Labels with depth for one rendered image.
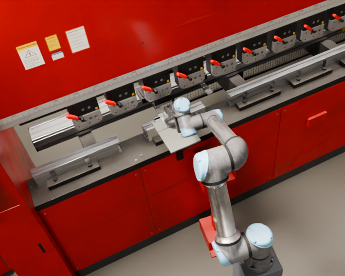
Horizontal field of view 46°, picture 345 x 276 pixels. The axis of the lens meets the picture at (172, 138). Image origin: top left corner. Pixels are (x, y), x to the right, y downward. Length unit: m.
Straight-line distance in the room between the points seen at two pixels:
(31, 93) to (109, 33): 0.45
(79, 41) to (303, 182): 2.11
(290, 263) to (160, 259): 0.88
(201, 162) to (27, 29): 0.88
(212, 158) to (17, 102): 0.92
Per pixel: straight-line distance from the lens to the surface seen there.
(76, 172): 2.30
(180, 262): 2.90
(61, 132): 2.47
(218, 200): 1.69
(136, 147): 2.37
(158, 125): 2.29
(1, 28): 1.77
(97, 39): 1.88
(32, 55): 1.84
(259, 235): 1.84
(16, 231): 2.25
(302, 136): 2.99
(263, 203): 3.14
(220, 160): 1.61
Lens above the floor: 2.59
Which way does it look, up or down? 46 degrees down
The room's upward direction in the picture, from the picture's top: 9 degrees counter-clockwise
